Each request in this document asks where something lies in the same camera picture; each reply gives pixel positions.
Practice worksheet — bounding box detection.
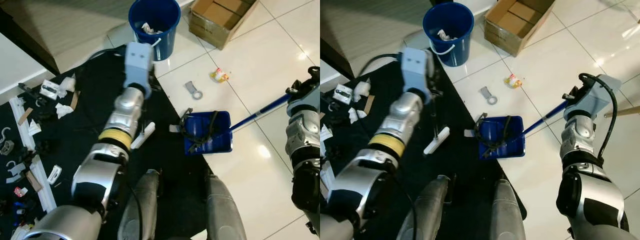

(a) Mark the grey robot leg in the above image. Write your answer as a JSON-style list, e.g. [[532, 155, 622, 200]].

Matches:
[[490, 179, 526, 240], [204, 174, 248, 240], [117, 169, 161, 240], [405, 175, 451, 240]]

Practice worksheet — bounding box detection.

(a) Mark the long white plastic strip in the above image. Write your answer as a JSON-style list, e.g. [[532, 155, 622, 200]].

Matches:
[[10, 96, 57, 213]]

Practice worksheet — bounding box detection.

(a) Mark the blue long-handled dustpan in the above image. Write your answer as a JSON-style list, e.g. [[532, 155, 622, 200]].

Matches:
[[182, 91, 296, 157], [477, 101, 573, 161]]

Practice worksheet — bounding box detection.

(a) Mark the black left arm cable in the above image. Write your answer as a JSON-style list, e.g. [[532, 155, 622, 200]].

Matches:
[[357, 52, 403, 81], [87, 47, 128, 63]]

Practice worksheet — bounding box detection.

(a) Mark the grey right robot leg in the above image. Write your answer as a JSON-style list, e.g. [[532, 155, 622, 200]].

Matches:
[[490, 179, 526, 240], [204, 174, 248, 240]]

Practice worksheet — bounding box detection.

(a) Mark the wooden furniture leg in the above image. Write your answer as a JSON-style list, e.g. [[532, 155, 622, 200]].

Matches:
[[604, 106, 640, 119]]

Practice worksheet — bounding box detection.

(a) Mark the grey left robot leg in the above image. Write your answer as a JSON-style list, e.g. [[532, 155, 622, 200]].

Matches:
[[405, 175, 451, 240], [117, 169, 161, 240]]

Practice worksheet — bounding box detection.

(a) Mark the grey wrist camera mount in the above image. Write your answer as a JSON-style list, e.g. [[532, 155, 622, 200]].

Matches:
[[401, 47, 435, 96], [564, 75, 623, 121], [289, 87, 321, 118], [123, 42, 155, 91]]

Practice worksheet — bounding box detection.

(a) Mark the white brush with thin handle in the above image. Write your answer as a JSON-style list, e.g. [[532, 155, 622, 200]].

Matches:
[[423, 95, 451, 156], [131, 92, 158, 150]]

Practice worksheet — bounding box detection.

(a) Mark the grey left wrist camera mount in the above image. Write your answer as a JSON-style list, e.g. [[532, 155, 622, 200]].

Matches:
[[123, 42, 155, 91], [401, 47, 435, 96]]

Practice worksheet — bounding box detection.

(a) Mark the blue plastic bucket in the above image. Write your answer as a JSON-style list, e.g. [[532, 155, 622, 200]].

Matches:
[[422, 1, 475, 67], [128, 0, 182, 62]]

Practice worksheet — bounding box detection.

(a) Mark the black curved plastic piece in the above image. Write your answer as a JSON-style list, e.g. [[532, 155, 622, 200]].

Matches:
[[474, 112, 513, 156], [179, 107, 221, 151]]

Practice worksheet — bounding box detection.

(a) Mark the open cardboard box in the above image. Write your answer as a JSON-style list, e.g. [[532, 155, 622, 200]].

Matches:
[[189, 0, 260, 51], [483, 0, 557, 57]]

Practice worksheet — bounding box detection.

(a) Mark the black tool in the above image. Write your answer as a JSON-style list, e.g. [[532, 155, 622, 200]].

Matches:
[[19, 82, 46, 102]]

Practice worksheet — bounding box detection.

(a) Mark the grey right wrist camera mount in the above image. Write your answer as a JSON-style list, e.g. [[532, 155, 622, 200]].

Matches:
[[564, 75, 623, 121], [289, 87, 321, 118]]

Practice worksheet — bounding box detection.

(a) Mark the white printed package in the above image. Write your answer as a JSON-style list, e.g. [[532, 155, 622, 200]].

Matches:
[[40, 80, 61, 98], [334, 84, 354, 103]]

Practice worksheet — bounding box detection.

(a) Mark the small white label piece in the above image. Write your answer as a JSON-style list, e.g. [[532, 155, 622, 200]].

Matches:
[[47, 165, 63, 185]]

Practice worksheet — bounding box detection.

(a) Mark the grey ring-ended plastic part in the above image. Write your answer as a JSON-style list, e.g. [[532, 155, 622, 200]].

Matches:
[[479, 86, 499, 106], [184, 81, 204, 101]]

